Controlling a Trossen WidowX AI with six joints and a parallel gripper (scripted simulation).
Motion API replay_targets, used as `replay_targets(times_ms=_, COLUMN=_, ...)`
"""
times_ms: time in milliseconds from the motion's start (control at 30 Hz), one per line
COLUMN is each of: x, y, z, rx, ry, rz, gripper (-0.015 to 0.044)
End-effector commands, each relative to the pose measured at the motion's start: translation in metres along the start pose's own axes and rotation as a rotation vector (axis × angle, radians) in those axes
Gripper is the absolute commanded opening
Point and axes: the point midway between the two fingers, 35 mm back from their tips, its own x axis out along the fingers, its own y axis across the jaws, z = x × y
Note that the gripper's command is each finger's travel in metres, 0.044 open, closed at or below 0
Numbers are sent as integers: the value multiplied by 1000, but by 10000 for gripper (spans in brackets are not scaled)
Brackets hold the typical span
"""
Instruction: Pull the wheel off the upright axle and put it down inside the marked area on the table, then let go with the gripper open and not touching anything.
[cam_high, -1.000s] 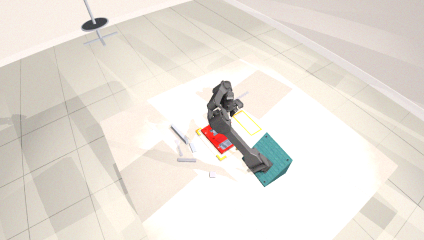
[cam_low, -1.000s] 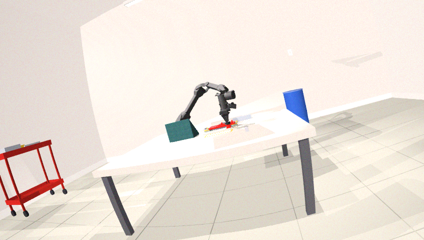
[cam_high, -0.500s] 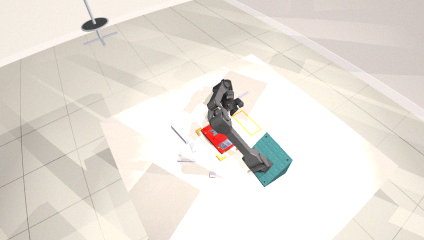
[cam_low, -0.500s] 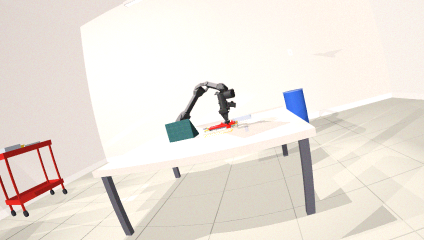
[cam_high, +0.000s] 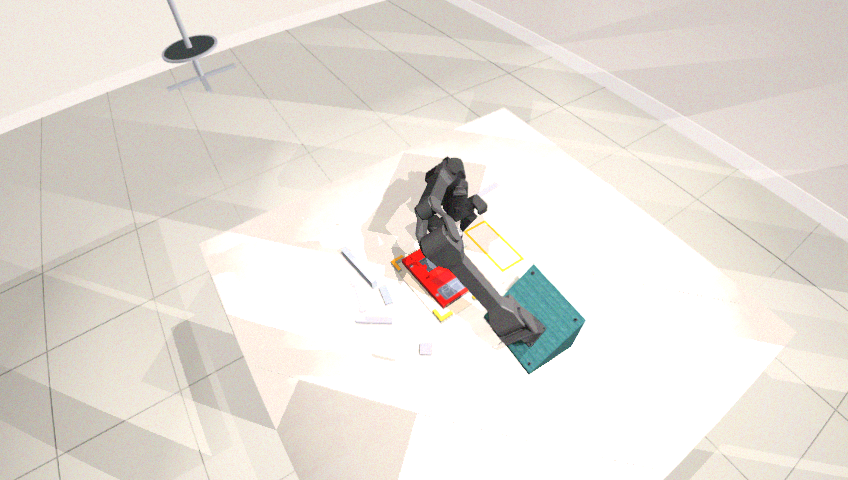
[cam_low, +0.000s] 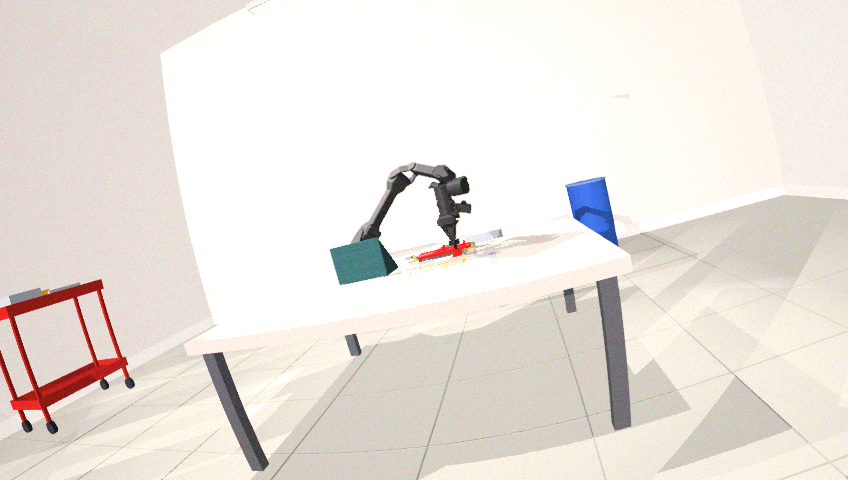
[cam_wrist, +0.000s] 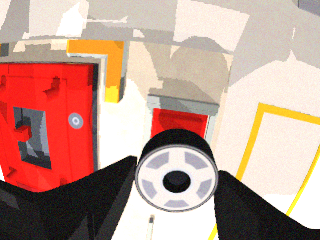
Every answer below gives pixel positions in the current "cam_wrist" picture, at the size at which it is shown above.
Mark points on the black wheel with white hub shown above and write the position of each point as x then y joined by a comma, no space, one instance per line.
176,149

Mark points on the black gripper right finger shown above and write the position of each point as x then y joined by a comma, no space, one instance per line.
241,214

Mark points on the yellow rectangular outline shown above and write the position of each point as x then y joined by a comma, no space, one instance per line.
255,128

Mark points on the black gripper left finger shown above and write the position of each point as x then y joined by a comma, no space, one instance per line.
86,209

